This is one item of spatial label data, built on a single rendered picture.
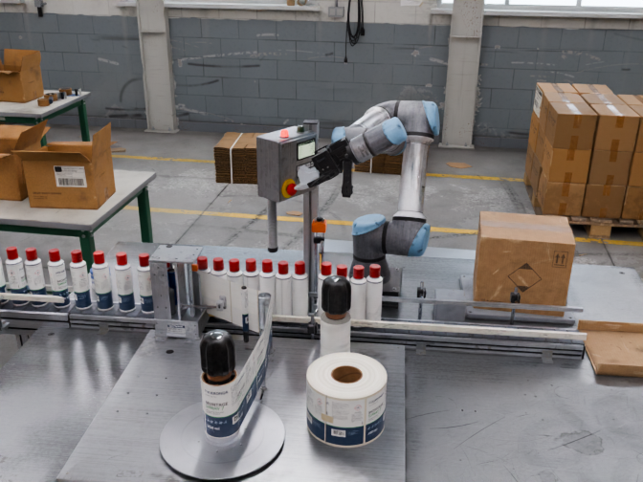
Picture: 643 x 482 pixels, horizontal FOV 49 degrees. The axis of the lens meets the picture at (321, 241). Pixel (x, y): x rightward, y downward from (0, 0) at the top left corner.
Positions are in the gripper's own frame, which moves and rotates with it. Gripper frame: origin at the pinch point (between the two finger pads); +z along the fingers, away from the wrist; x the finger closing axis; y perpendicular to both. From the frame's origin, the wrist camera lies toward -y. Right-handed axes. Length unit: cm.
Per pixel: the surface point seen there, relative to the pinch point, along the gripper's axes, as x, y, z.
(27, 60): -335, 110, 232
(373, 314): 1.5, -46.7, -0.1
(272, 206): -8.9, -3.0, 13.2
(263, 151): -2.8, 14.4, 4.4
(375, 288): 1.5, -38.9, -4.9
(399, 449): 59, -55, -5
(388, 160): -422, -114, 37
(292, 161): -3.2, 7.8, -1.6
